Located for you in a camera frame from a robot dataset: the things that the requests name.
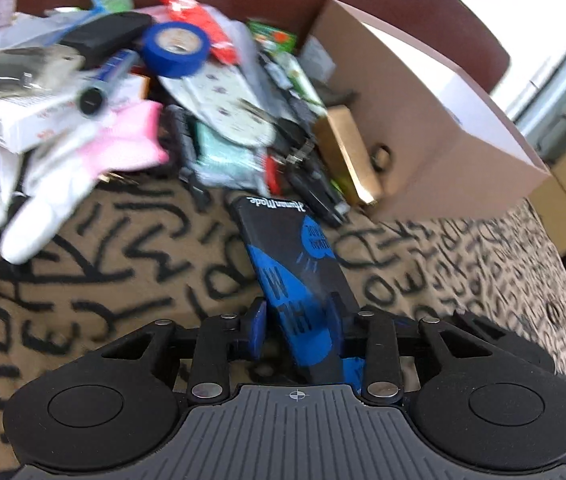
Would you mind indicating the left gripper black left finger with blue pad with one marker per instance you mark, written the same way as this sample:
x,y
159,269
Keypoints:
x,y
117,404

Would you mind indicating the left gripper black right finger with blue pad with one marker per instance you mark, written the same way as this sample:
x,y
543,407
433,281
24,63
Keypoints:
x,y
476,392

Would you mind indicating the black blue sock pack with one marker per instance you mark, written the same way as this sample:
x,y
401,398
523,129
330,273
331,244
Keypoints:
x,y
304,286

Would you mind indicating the green white snack packet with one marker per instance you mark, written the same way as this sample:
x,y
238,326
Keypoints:
x,y
223,164

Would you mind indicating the white pink glove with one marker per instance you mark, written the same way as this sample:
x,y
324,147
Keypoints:
x,y
37,199

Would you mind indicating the pinkish brown cardboard box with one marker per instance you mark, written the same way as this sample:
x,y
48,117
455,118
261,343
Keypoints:
x,y
454,153

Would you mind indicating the white barcode box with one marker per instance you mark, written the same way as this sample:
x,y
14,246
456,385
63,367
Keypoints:
x,y
29,121

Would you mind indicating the gold rectangular box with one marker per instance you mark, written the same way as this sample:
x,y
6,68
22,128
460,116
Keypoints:
x,y
346,157

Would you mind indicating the blue marker pen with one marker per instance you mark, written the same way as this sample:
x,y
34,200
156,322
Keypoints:
x,y
94,96

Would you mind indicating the floral shoe insole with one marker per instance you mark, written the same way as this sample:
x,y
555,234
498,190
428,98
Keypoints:
x,y
216,95

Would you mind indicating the black item in plastic bag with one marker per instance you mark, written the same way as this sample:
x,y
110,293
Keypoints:
x,y
35,70

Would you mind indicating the blue tape roll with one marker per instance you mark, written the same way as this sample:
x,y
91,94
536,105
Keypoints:
x,y
175,49

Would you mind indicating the black car key fob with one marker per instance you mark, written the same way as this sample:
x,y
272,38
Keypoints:
x,y
99,39

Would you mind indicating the green candy packet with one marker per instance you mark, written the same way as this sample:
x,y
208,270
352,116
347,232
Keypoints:
x,y
271,38

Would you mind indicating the red tube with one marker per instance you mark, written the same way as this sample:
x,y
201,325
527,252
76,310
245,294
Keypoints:
x,y
192,12

